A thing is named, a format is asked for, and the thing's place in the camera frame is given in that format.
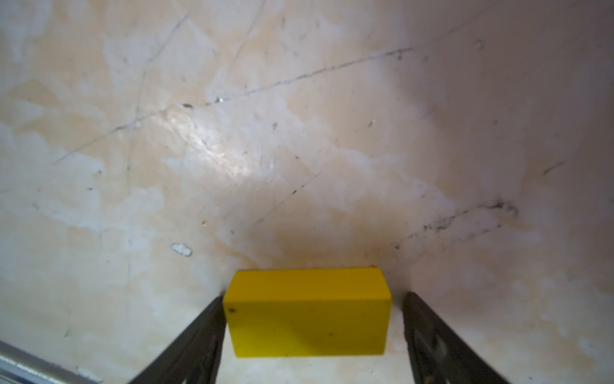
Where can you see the yellow block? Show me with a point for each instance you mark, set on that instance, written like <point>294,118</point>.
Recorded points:
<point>308,313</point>

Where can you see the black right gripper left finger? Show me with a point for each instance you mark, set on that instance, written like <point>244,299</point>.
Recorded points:
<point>195,355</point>

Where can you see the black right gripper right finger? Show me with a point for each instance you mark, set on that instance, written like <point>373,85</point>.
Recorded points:
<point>436,353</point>

